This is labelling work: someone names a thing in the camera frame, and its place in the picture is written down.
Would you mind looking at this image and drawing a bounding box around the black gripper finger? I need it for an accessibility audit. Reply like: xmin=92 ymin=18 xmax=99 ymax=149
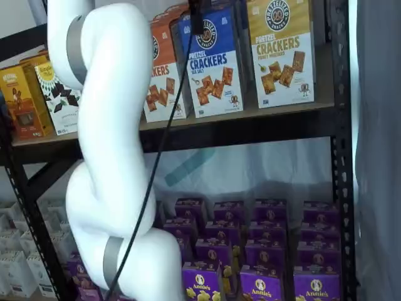
xmin=189 ymin=0 xmax=211 ymax=34

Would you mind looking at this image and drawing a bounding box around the blue pretzel crackers box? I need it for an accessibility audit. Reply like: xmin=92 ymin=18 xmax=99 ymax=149
xmin=171 ymin=6 xmax=244 ymax=119

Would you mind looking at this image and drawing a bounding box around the orange pretzel crackers box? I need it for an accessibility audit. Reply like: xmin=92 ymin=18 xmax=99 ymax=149
xmin=143 ymin=18 xmax=194 ymax=124
xmin=149 ymin=8 xmax=190 ymax=31

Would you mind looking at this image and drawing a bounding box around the gold pretzel crackers box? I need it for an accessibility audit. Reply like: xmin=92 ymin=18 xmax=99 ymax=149
xmin=246 ymin=0 xmax=316 ymax=110

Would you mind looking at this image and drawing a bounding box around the wooden shelf board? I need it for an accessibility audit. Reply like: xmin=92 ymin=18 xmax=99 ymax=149
xmin=11 ymin=102 xmax=335 ymax=148

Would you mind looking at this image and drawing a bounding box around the black metal shelf rack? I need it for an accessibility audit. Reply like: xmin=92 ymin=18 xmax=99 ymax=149
xmin=0 ymin=0 xmax=360 ymax=301

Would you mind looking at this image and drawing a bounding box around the Simple Mills sweet thins box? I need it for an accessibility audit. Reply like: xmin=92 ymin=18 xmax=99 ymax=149
xmin=34 ymin=64 xmax=83 ymax=136

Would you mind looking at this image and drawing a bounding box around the yellow orange snack box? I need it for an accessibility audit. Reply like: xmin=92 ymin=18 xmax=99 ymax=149
xmin=18 ymin=53 xmax=51 ymax=68
xmin=0 ymin=64 xmax=54 ymax=140

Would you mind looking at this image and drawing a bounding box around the purple Annie's snack box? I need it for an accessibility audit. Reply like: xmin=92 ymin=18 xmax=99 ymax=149
xmin=205 ymin=221 xmax=241 ymax=242
xmin=177 ymin=236 xmax=194 ymax=267
xmin=162 ymin=218 xmax=199 ymax=239
xmin=174 ymin=196 xmax=207 ymax=222
xmin=64 ymin=250 xmax=91 ymax=283
xmin=245 ymin=241 xmax=285 ymax=275
xmin=195 ymin=238 xmax=233 ymax=267
xmin=214 ymin=200 xmax=245 ymax=225
xmin=73 ymin=278 xmax=106 ymax=301
xmin=239 ymin=271 xmax=285 ymax=301
xmin=299 ymin=227 xmax=341 ymax=248
xmin=249 ymin=224 xmax=288 ymax=247
xmin=181 ymin=263 xmax=222 ymax=301
xmin=293 ymin=273 xmax=341 ymax=301
xmin=303 ymin=200 xmax=340 ymax=231
xmin=254 ymin=198 xmax=288 ymax=228
xmin=296 ymin=243 xmax=343 ymax=277

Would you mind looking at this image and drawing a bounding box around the white backdrop sheet teal mark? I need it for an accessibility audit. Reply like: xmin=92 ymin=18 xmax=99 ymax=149
xmin=28 ymin=136 xmax=335 ymax=220

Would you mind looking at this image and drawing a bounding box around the pale grey side curtain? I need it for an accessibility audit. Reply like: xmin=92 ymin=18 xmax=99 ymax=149
xmin=347 ymin=0 xmax=401 ymax=301

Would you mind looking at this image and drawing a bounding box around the black cable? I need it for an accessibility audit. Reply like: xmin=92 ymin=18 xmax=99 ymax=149
xmin=103 ymin=29 xmax=194 ymax=301

